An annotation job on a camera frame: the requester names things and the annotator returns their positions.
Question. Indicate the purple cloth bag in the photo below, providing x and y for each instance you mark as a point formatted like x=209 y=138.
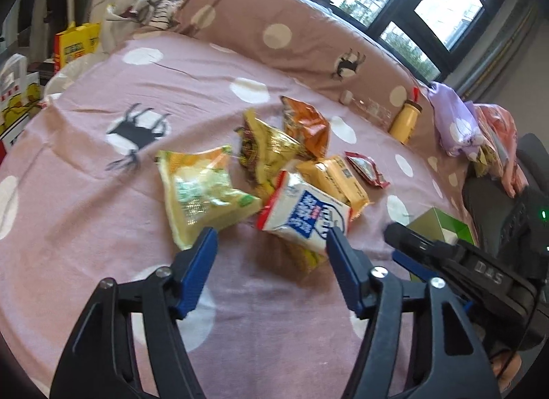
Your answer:
x=454 y=116

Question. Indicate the striped clothes pile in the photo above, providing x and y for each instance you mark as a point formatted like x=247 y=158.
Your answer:
x=158 y=8

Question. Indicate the gold foil snack packet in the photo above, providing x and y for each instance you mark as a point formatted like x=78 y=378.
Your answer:
x=266 y=146

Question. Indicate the small red snack packet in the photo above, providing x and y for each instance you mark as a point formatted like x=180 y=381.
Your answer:
x=364 y=167

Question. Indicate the clear plastic bottle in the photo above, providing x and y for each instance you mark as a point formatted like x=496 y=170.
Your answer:
x=369 y=107

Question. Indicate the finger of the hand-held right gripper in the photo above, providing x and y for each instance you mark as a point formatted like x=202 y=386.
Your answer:
x=407 y=238
x=407 y=264

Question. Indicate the pink dotted blanket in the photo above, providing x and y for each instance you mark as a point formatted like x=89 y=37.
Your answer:
x=85 y=210

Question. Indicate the yellow cardboard box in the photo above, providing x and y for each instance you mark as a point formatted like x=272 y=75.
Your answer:
x=77 y=45

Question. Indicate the green yellow chips bag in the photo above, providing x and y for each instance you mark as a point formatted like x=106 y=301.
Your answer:
x=201 y=193

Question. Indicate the white blue snack packet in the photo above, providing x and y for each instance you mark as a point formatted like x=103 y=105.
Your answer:
x=300 y=210

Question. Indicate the yellow bottle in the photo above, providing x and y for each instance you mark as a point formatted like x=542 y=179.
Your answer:
x=405 y=122

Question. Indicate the orange snack packet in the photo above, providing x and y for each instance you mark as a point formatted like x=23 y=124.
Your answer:
x=306 y=124

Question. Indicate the orange patterned cloth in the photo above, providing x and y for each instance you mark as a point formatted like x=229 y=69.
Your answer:
x=497 y=124

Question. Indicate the yellow orange biscuit packet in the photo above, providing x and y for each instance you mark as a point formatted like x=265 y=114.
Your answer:
x=334 y=176

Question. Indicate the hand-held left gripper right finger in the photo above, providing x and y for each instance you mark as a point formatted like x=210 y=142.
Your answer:
x=343 y=270

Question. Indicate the green cardboard box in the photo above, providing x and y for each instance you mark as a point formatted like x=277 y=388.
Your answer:
x=446 y=223

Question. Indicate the yellow cracker packet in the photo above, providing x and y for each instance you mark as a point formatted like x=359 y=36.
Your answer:
x=304 y=257

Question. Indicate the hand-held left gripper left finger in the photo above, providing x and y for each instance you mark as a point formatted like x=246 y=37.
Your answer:
x=199 y=270

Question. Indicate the person's right forearm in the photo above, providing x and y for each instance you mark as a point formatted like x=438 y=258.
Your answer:
x=506 y=373

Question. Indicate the pink polka dot pillow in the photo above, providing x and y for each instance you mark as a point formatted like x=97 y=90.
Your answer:
x=278 y=8

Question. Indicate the white cloth bag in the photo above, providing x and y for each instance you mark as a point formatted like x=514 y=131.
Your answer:
x=118 y=30

